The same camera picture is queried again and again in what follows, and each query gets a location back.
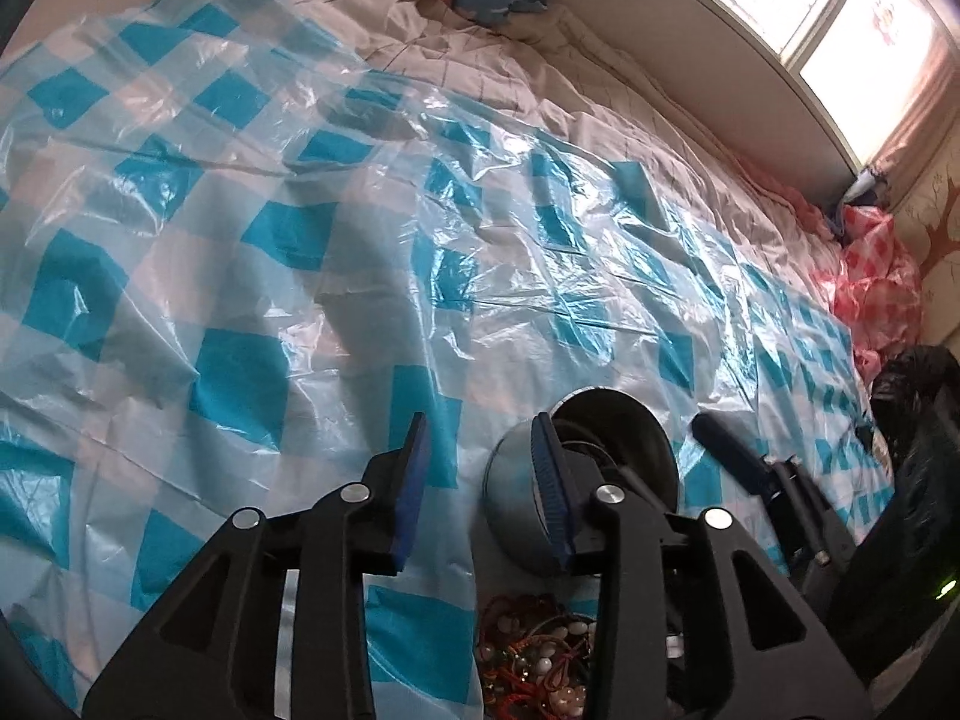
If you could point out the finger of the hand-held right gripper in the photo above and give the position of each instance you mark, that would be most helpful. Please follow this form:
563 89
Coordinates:
814 521
731 454

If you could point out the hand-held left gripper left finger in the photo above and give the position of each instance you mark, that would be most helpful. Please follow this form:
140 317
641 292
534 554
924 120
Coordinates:
411 495

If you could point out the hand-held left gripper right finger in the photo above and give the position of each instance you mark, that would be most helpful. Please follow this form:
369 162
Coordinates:
550 495

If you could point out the round metal tin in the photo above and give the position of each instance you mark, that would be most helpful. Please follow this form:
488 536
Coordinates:
510 499

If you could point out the black plastic bag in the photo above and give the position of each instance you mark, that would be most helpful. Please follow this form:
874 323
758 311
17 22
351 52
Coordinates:
911 379

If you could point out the pink checkered plastic bag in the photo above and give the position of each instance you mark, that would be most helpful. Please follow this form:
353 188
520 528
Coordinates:
877 292

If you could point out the blue checkered plastic sheet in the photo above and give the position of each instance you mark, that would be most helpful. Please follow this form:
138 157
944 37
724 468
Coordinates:
225 240

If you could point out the pink curtain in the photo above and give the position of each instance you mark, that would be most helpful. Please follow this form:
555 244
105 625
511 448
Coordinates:
930 112

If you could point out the white grid quilt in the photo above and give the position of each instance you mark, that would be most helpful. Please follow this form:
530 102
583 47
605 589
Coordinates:
487 67

